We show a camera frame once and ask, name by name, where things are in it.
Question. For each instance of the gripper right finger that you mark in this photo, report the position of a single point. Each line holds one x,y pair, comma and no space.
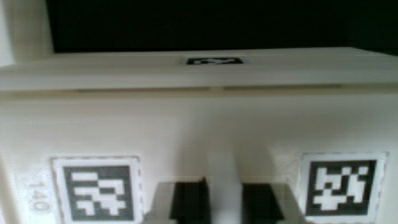
269,204

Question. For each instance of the white cabinet body box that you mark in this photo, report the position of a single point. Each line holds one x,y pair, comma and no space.
26,37

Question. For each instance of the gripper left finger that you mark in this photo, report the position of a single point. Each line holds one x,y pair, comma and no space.
180,203

